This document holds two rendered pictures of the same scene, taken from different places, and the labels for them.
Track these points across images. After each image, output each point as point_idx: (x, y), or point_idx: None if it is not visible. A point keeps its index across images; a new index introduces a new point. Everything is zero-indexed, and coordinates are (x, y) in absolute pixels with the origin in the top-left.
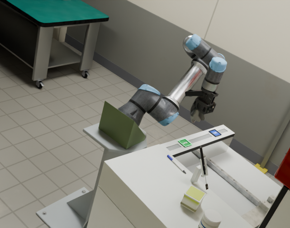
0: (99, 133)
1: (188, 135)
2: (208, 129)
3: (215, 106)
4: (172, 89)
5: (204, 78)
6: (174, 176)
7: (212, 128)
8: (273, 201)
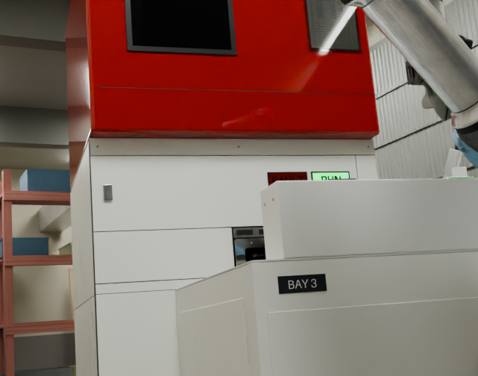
0: None
1: (432, 178)
2: (351, 180)
3: (406, 68)
4: (476, 59)
5: (442, 1)
6: None
7: (332, 180)
8: (376, 167)
